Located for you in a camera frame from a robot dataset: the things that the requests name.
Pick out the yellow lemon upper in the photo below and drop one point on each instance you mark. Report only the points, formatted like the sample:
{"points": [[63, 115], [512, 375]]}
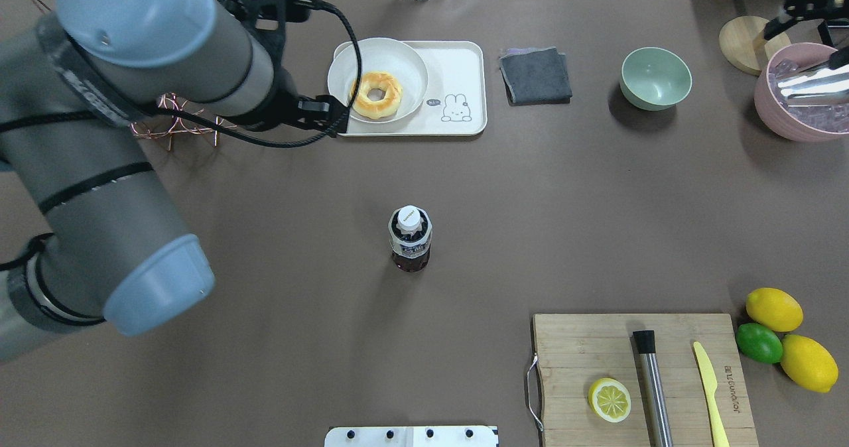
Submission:
{"points": [[774, 309]]}

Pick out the glazed donut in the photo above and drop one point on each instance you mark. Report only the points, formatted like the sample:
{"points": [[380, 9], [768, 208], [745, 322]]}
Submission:
{"points": [[378, 95]]}

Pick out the yellow lemon lower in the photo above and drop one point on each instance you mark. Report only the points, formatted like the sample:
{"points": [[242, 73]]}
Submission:
{"points": [[808, 363]]}

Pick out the wooden round stand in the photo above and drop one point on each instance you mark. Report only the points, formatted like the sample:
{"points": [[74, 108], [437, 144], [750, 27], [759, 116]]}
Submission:
{"points": [[745, 47]]}

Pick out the bamboo cutting board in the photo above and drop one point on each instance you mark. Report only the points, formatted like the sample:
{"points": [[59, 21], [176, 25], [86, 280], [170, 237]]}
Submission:
{"points": [[574, 350]]}

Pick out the yellow plastic knife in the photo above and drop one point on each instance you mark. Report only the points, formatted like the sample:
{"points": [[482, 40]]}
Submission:
{"points": [[710, 385]]}

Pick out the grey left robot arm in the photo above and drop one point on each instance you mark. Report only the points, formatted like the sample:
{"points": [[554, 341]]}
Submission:
{"points": [[118, 250]]}

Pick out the pink ice bucket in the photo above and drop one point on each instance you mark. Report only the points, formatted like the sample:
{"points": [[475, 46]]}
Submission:
{"points": [[767, 105]]}

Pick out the white round plate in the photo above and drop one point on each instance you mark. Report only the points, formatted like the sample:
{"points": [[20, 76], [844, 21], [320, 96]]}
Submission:
{"points": [[388, 55]]}

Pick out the steel muddler black tip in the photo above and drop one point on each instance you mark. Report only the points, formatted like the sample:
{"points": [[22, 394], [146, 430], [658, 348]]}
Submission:
{"points": [[655, 399]]}

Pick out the green lime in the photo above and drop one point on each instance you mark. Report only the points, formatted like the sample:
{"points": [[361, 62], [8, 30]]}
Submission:
{"points": [[759, 343]]}

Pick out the yellow lemon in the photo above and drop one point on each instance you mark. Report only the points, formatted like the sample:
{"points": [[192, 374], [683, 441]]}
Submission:
{"points": [[808, 363], [774, 309]]}

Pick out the copper wire bottle rack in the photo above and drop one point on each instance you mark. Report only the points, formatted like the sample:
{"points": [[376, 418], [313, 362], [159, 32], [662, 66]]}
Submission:
{"points": [[163, 130]]}

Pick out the silver metal scoop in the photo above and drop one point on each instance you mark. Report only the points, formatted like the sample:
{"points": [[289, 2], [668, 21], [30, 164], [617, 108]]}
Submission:
{"points": [[818, 85]]}

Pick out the tea bottle robot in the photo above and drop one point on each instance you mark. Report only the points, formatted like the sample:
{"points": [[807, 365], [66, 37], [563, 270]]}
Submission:
{"points": [[410, 231]]}

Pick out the mint green bowl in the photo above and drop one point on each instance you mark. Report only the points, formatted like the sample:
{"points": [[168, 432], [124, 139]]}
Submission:
{"points": [[653, 79]]}

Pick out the half lemon slice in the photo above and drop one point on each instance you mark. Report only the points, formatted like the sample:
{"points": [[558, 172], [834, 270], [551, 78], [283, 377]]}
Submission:
{"points": [[609, 399]]}

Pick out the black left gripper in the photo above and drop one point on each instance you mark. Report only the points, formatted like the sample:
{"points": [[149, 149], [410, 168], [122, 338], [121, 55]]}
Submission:
{"points": [[286, 100]]}

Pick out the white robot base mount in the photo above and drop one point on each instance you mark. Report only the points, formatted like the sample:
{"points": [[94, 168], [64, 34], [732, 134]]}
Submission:
{"points": [[433, 435]]}

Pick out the grey folded cloth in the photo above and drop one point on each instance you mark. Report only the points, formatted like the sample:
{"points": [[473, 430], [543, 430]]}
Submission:
{"points": [[534, 76]]}

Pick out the cream rabbit print tray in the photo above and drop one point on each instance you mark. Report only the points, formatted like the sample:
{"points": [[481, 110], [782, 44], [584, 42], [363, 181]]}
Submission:
{"points": [[454, 102]]}

